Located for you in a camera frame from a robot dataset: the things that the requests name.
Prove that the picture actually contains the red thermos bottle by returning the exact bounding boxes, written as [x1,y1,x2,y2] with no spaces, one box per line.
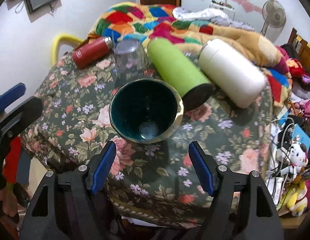
[72,37,113,70]

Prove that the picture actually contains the white standing fan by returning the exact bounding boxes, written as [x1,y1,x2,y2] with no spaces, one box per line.
[261,0,286,36]

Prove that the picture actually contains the wooden chair back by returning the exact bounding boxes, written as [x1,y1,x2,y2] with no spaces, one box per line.
[288,28,310,75]

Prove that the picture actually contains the dark green ceramic cup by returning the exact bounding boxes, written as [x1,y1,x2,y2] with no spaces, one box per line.
[109,78,184,144]

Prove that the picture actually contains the lime green bottle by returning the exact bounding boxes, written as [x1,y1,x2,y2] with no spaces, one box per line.
[147,37,213,111]

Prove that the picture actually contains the colourful patchwork blanket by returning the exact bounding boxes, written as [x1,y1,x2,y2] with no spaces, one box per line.
[87,2,292,107]

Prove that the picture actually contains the white thermos bottle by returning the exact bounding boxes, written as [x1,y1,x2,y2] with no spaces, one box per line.
[198,38,267,108]

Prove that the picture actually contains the yellow plush toy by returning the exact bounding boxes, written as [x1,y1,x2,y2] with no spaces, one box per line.
[277,181,308,217]

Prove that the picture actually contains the white grey knitted cloth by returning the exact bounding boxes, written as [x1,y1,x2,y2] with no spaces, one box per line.
[172,7,255,31]

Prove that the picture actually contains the white cow plush toy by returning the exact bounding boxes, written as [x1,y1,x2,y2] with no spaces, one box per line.
[277,141,308,180]

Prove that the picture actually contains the yellow plastic chair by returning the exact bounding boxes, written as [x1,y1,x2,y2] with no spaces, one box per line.
[50,33,84,66]

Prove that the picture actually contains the floral green table cloth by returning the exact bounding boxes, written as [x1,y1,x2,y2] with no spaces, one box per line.
[21,55,272,228]

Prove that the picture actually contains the clear glass tumbler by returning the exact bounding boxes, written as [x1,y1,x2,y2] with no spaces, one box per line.
[113,38,147,84]

